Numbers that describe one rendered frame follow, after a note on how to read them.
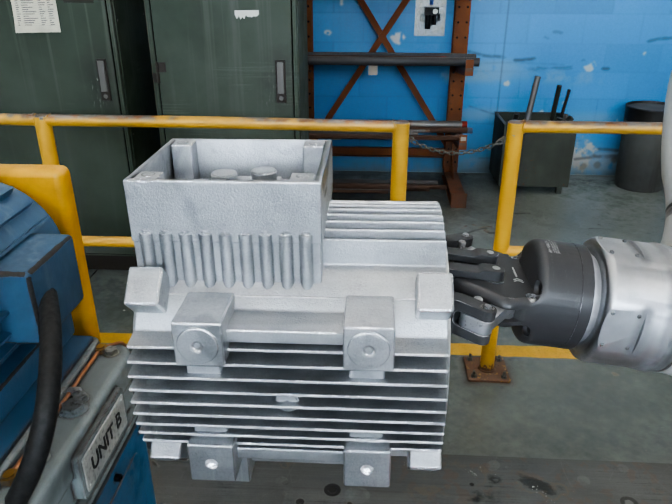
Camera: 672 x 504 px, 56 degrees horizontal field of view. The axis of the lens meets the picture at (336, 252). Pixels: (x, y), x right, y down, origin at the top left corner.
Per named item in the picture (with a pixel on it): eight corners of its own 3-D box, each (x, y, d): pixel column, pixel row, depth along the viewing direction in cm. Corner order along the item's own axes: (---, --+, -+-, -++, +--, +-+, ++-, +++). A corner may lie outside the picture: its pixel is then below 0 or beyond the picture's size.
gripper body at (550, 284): (575, 225, 47) (451, 209, 47) (612, 277, 39) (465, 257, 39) (549, 312, 50) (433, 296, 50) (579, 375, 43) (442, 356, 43)
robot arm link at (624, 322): (710, 280, 39) (613, 267, 39) (661, 399, 43) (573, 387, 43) (652, 224, 47) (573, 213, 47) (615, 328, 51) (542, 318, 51)
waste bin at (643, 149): (653, 178, 495) (670, 100, 470) (674, 194, 460) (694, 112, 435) (603, 177, 497) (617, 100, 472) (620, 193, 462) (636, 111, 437)
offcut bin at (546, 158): (554, 177, 496) (571, 70, 462) (571, 198, 454) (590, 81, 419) (487, 176, 499) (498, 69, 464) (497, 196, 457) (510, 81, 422)
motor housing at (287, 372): (146, 515, 43) (101, 265, 35) (213, 357, 61) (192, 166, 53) (441, 528, 42) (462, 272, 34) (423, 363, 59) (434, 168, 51)
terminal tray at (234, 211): (136, 288, 41) (119, 182, 38) (183, 226, 50) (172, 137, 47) (322, 292, 40) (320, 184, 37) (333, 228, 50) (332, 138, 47)
